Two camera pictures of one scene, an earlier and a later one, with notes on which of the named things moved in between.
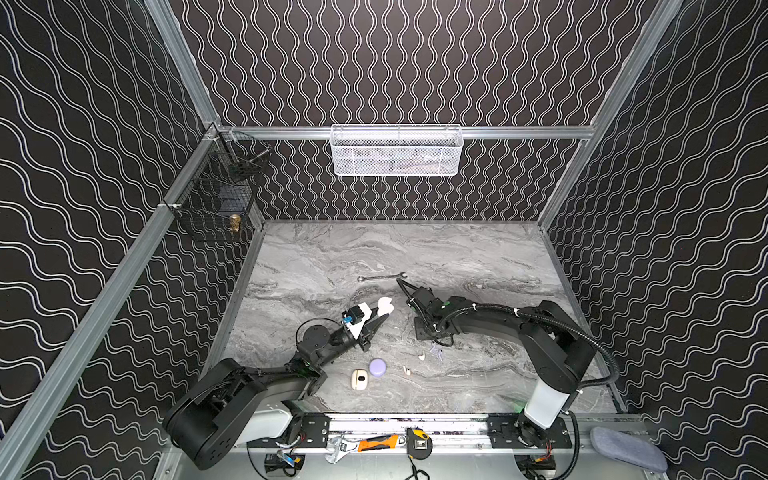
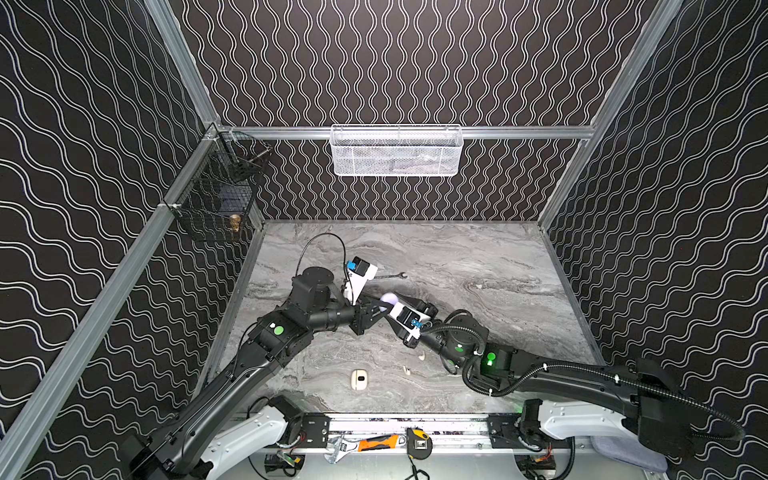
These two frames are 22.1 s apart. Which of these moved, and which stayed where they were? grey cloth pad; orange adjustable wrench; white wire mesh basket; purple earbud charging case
Moved: purple earbud charging case
Stayed: white wire mesh basket; orange adjustable wrench; grey cloth pad
